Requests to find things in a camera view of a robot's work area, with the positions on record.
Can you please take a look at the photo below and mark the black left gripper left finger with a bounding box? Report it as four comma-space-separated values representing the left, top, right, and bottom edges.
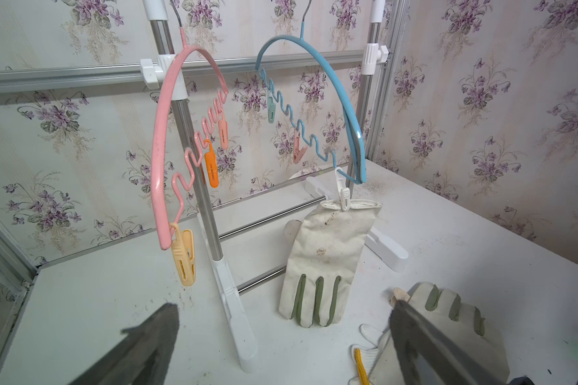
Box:
72, 303, 179, 384

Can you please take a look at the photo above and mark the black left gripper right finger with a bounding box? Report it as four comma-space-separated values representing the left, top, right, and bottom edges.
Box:
389, 301, 510, 384

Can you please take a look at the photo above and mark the white glove with grey strap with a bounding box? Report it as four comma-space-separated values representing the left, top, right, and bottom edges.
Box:
279, 199, 383, 328

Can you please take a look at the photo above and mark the white clothes peg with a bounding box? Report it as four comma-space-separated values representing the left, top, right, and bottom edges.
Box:
335, 167, 351, 212

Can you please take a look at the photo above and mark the blue wavy hanger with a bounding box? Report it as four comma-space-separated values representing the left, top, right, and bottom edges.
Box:
255, 35, 367, 184

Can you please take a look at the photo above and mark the pink clothes peg on blue hanger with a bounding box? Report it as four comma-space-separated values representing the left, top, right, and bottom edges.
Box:
292, 131, 307, 165

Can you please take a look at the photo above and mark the yellow clothes peg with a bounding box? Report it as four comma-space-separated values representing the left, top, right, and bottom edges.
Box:
170, 223, 196, 287

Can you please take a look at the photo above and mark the white and steel drying rack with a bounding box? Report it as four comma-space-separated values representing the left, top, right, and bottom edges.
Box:
139, 0, 410, 374

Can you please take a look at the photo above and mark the orange clothes peg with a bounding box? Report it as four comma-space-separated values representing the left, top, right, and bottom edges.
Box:
204, 140, 219, 189

